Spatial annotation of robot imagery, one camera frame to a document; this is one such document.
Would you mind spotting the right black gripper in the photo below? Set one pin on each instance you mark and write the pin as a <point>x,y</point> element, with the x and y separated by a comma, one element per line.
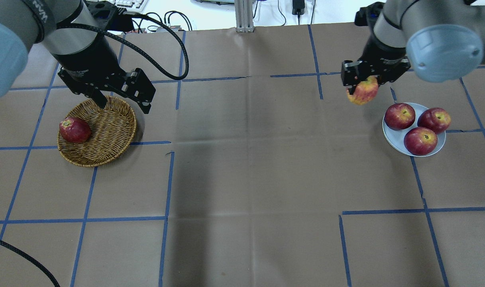
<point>381,53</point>

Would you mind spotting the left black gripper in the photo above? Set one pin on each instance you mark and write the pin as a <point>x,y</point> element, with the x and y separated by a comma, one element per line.
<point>87,59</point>

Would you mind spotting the yellow-red apple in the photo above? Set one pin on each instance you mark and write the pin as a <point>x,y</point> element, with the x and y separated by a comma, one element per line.
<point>364,92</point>

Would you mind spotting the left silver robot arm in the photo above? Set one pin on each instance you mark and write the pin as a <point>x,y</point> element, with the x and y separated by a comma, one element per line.
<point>70,33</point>

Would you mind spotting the woven wicker basket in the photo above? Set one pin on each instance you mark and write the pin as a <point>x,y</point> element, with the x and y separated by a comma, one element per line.
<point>113,129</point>

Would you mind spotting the red plate apple left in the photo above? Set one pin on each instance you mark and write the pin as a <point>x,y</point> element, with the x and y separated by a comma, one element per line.
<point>399,116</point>

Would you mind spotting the red plate apple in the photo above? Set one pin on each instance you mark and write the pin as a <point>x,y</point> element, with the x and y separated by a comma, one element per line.
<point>436,119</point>
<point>399,116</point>
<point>420,141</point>

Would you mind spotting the dark red basket apple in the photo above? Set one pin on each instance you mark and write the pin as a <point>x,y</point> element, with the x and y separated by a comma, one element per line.
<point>75,130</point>

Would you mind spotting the light blue plate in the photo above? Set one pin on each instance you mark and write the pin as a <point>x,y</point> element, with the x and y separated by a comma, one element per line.
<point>395,138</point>

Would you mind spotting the red plate apple back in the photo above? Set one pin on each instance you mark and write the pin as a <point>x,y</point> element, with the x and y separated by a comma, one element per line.
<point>436,119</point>

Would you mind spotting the red plate apple front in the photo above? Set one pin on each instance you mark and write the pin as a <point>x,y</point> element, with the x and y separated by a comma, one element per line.
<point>420,141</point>

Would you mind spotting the usb hub box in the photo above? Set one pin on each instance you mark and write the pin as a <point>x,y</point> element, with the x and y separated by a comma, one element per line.
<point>172,28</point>

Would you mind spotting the white keyboard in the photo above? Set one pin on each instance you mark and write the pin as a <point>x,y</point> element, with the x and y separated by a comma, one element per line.
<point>137,6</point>

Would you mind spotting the black power adapter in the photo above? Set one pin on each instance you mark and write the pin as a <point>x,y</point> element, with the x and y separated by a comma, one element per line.
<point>298,7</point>

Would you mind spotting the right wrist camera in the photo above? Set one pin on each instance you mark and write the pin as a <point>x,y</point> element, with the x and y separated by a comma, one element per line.
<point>368,16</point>

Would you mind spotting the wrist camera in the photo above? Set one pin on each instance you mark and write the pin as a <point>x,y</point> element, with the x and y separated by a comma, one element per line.
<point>109,16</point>
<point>368,16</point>

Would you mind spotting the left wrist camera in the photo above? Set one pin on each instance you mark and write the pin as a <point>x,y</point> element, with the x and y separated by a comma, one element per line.
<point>109,16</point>

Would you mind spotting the aluminium frame post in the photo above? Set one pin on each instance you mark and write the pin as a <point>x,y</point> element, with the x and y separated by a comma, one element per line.
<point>244,16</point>

